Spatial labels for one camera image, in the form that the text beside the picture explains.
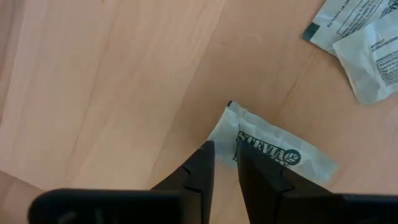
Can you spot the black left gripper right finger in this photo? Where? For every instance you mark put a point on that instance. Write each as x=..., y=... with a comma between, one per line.
x=267, y=193

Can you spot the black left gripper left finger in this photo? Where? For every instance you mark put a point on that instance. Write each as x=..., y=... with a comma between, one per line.
x=192, y=186

